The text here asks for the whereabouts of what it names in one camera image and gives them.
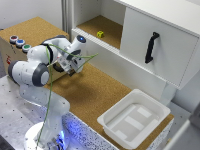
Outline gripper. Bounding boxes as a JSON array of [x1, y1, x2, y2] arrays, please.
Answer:
[[63, 54, 86, 77]]

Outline yellow block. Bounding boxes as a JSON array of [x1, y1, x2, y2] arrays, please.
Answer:
[[96, 30, 105, 39]]

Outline white sliding door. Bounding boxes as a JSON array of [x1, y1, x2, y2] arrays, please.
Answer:
[[119, 6, 200, 88]]

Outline green cable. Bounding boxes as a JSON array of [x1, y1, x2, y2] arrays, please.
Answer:
[[34, 43, 100, 149]]

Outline green button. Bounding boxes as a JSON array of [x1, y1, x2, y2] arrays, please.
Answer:
[[21, 43, 33, 54]]

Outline white plastic box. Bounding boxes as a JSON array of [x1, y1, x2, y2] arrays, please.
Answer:
[[96, 88, 172, 150]]

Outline black door handle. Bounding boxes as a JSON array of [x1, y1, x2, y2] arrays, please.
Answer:
[[144, 31, 160, 65]]

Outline red button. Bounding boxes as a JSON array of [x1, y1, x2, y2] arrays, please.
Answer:
[[9, 35, 19, 45]]

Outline white cabinet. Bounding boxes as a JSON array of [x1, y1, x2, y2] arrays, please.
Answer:
[[70, 0, 200, 107]]

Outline blue button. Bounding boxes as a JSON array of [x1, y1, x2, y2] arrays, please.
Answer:
[[15, 38, 26, 49]]

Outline wooden drawer box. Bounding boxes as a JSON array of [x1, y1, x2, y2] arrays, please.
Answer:
[[0, 16, 71, 83]]

